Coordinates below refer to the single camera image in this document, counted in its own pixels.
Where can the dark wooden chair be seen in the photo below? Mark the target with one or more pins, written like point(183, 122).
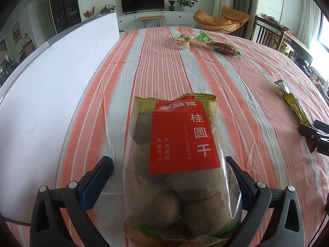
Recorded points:
point(267, 32)

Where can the white television cabinet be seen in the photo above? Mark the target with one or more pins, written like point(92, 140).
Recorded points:
point(177, 18)

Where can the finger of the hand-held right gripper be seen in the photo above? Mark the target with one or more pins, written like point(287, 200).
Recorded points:
point(322, 126)
point(312, 136)

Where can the large green potted plant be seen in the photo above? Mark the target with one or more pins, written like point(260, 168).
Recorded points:
point(185, 2)

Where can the small green potted plant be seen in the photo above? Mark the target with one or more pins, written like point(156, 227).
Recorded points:
point(171, 5)

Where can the dark display cabinet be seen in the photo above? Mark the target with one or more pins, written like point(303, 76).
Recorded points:
point(64, 5)

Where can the red flower arrangement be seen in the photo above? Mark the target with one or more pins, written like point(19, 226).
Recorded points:
point(89, 12)

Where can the orange striped tablecloth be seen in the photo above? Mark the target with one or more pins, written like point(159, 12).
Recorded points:
point(244, 87)

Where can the sheer window curtain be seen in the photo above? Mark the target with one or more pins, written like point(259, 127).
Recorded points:
point(309, 15)

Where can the framed wall picture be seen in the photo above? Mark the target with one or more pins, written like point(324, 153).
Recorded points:
point(16, 32)

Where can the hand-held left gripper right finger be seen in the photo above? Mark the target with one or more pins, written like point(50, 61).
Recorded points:
point(248, 189)

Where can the orange lounge chair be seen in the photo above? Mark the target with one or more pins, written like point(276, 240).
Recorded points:
point(226, 18)

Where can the cluttered dining table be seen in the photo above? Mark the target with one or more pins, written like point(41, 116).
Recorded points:
point(298, 42)

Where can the black television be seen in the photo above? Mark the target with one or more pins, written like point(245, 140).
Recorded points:
point(142, 1)

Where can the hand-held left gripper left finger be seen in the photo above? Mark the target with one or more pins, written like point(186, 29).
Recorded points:
point(96, 182)

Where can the yellow snack stick packet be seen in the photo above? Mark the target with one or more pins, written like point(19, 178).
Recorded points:
point(294, 101)

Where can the leafy potted plant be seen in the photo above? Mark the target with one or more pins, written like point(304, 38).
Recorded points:
point(107, 9)

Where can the wooden bench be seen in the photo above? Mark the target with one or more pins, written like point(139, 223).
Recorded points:
point(151, 18)

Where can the small white snack packet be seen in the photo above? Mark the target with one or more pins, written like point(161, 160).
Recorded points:
point(182, 42)

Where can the green brown snack packet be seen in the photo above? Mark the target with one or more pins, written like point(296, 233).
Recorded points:
point(221, 46)

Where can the dried longan bag red label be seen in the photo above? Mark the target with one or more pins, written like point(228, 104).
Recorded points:
point(180, 159)

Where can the white foam board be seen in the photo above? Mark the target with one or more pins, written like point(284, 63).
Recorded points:
point(51, 95)

